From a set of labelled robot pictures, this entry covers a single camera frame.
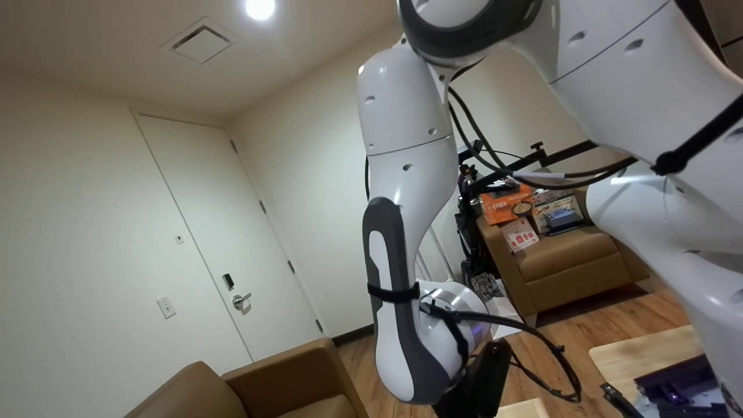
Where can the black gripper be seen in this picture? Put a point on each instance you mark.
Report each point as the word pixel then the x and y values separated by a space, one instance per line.
pixel 476 387

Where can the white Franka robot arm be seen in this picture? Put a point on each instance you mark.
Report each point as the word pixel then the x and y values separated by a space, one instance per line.
pixel 403 118

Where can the white paper bag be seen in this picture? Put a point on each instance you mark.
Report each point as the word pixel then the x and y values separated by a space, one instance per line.
pixel 511 329

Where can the black clamp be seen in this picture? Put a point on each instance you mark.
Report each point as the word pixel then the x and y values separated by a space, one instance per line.
pixel 619 400

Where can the brown leather sofa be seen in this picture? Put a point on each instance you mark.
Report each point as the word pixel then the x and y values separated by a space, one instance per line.
pixel 573 271

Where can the black equipment stand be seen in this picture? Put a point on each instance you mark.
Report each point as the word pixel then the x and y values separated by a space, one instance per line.
pixel 467 234

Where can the red and white box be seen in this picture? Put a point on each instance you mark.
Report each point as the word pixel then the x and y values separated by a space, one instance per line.
pixel 522 235

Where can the light wooden side table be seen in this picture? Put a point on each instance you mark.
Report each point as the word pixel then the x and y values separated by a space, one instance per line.
pixel 636 351

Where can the orange box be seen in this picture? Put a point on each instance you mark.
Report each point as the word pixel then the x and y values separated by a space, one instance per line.
pixel 503 206

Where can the blue grey box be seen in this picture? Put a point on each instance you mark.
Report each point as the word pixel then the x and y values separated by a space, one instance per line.
pixel 560 213

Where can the tan leather armchair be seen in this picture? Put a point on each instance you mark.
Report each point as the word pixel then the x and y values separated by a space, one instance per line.
pixel 279 385

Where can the dark blue box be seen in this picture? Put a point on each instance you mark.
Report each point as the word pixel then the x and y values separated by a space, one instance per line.
pixel 681 387

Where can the black door lock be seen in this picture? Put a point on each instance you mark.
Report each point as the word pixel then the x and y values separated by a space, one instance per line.
pixel 229 283

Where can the white room door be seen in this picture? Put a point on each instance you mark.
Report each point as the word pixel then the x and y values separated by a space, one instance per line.
pixel 209 234

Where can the round ceiling light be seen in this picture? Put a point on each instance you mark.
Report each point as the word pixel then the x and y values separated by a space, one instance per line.
pixel 261 9

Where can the white ceiling vent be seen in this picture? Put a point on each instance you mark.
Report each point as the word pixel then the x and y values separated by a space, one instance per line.
pixel 200 43

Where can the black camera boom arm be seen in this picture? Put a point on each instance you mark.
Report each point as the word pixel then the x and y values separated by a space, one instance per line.
pixel 535 158

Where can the white light switch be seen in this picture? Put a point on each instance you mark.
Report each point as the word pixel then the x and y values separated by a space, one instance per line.
pixel 167 308

